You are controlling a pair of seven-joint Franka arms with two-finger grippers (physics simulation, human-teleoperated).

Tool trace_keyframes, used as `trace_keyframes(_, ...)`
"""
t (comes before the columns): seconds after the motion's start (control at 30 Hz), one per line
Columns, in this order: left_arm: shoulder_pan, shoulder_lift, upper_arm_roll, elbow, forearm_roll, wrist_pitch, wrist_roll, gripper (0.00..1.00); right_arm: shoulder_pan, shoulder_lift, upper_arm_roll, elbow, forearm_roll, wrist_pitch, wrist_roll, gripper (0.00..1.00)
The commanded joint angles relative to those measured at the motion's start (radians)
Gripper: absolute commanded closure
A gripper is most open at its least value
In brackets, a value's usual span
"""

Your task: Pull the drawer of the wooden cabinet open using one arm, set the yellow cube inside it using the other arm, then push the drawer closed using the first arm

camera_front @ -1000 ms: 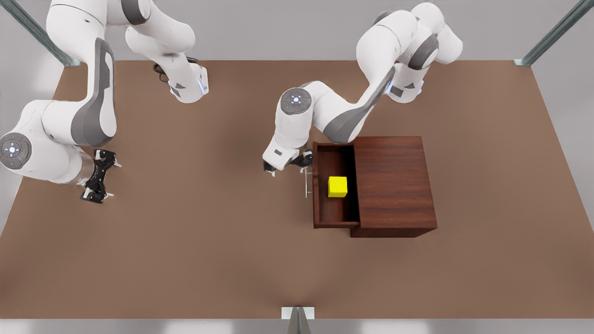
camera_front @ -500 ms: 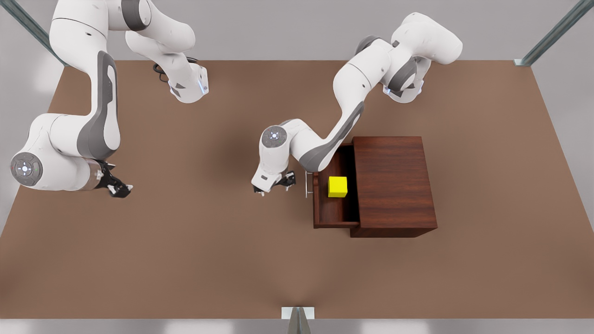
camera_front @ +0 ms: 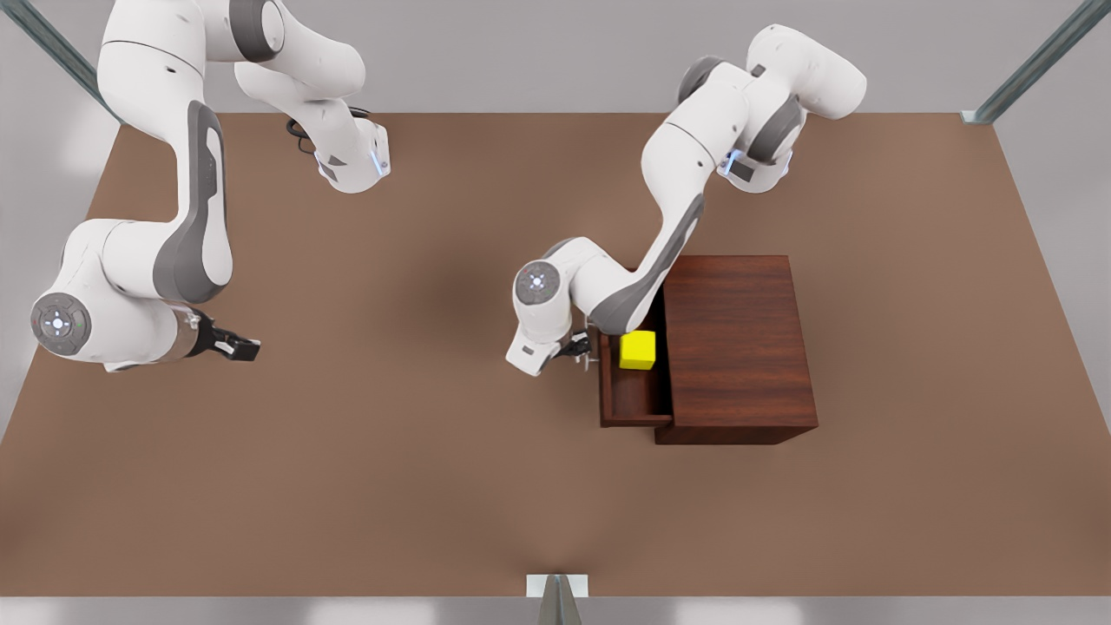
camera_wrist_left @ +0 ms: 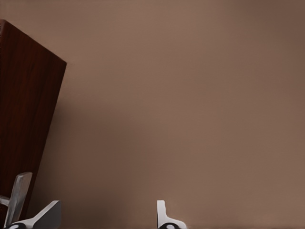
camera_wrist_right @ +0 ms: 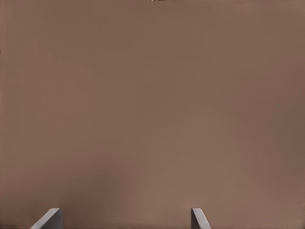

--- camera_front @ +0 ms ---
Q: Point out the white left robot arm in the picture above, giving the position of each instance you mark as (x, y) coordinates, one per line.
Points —
(686, 165)

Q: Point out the dark wooden cabinet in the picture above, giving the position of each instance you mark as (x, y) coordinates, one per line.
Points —
(738, 347)

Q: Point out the yellow cube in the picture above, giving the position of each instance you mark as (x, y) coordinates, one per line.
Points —
(638, 349)

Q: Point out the dark wooden drawer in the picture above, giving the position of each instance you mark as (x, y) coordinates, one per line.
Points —
(634, 395)

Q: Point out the silver frame post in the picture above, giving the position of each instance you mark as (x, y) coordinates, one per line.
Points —
(1037, 61)
(52, 48)
(557, 599)

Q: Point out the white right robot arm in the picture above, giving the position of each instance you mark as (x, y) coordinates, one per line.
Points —
(139, 78)

